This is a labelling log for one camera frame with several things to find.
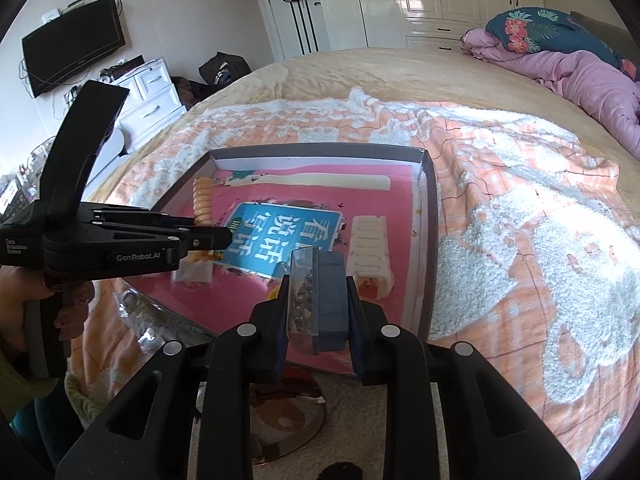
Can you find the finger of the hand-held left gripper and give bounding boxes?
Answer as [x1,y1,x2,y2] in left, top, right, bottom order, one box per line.
[92,208,198,232]
[170,226,234,267]

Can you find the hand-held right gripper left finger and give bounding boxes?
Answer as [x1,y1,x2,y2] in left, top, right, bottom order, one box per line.
[54,274,296,480]

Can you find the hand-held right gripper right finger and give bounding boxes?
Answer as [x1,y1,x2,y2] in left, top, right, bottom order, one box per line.
[345,275,576,480]

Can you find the orange spiral hair tie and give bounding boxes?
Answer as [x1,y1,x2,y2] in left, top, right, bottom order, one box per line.
[192,177,221,266]

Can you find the small clear plastic bag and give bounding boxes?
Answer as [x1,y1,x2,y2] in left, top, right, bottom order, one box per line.
[172,252,216,286]

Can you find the small blue jewelry box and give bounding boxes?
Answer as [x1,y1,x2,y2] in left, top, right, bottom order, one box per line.
[287,246,351,357]

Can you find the grey cardboard box pink inside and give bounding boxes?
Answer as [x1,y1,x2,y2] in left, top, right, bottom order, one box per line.
[150,142,441,376]

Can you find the person's left hand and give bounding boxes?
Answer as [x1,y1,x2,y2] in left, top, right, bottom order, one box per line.
[0,266,96,356]

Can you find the cluttered storage rack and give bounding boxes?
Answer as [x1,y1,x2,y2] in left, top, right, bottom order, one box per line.
[0,137,56,216]

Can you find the clear bag with white card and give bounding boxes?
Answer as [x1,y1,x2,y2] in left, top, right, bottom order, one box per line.
[114,290,221,346]

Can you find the white drawer chest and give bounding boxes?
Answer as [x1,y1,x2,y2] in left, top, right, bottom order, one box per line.
[102,57,183,136]

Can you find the brown bag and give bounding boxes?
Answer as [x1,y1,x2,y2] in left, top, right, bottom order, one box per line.
[172,77,201,110]

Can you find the green fleece garment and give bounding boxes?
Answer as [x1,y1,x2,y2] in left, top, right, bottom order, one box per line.
[0,350,118,431]

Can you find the black bag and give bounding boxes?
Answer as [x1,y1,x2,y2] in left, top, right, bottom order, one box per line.
[198,52,252,96]

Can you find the black television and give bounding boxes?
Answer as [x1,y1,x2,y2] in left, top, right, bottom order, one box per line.
[21,0,126,99]

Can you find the dark garment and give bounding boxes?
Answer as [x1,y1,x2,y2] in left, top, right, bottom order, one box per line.
[10,400,88,480]

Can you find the white door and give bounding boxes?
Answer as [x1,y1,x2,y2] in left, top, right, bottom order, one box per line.
[247,0,331,61]

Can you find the peach checked fleece blanket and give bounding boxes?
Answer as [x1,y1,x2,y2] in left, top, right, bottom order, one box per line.
[67,85,640,471]

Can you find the yellow bed sheet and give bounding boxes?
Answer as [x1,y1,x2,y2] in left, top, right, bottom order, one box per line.
[82,47,640,171]

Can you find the purple quilt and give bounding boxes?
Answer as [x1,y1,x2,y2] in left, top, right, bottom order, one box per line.
[460,27,640,161]

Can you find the grey headboard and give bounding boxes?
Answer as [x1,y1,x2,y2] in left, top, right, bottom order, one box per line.
[570,10,631,46]

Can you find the black hanging straps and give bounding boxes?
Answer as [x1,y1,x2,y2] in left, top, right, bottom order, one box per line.
[287,0,318,56]

